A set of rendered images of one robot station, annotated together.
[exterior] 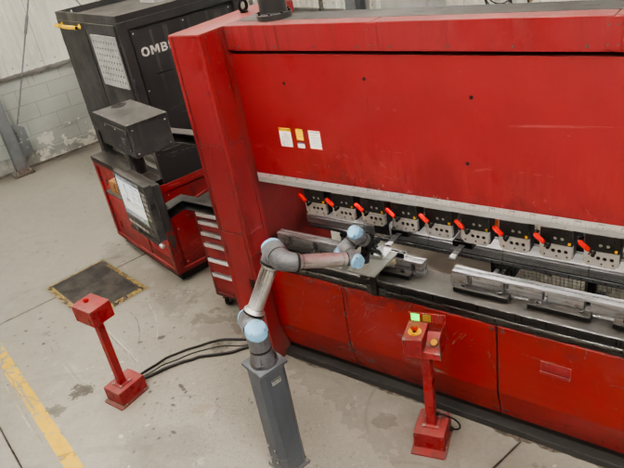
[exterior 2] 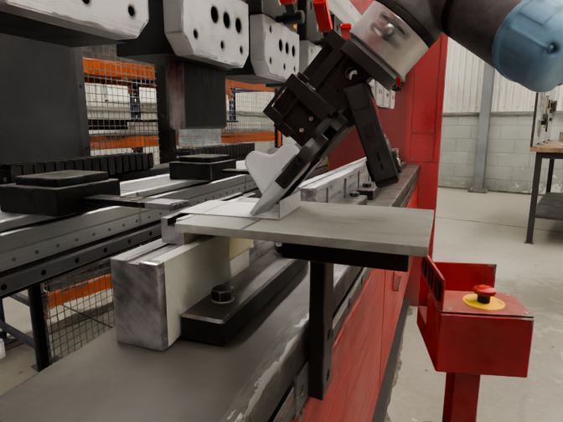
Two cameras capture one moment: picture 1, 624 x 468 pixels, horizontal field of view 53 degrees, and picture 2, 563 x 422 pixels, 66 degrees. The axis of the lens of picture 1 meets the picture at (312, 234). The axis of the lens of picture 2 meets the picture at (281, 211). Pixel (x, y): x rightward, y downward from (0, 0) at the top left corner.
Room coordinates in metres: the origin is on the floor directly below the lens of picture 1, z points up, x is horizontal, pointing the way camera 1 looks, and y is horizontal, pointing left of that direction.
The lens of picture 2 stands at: (3.22, 0.15, 1.11)
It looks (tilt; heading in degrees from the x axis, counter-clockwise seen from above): 11 degrees down; 251
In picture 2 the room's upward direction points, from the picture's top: straight up
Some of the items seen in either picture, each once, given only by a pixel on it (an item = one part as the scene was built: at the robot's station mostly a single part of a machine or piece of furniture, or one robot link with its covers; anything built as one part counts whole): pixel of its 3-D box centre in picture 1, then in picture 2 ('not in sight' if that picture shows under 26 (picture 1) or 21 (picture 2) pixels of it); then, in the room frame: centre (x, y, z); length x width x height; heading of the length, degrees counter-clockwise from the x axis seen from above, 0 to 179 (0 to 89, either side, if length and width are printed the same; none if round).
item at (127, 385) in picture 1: (108, 349); not in sight; (3.45, 1.49, 0.41); 0.25 x 0.20 x 0.83; 140
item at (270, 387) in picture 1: (277, 414); not in sight; (2.60, 0.37, 0.39); 0.18 x 0.18 x 0.77; 35
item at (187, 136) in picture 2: (383, 229); (199, 106); (3.13, -0.40, 1.13); 0.10 x 0.02 x 0.10; 50
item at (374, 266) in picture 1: (371, 262); (313, 219); (3.01, -0.31, 1.00); 0.26 x 0.18 x 0.01; 140
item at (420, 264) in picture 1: (395, 261); (224, 253); (3.09, -0.45, 0.92); 0.39 x 0.06 x 0.10; 50
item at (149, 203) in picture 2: (397, 233); (102, 192); (3.25, -0.51, 1.01); 0.26 x 0.12 x 0.05; 140
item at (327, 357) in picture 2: (370, 281); (343, 314); (2.98, -0.28, 0.88); 0.14 x 0.04 x 0.22; 140
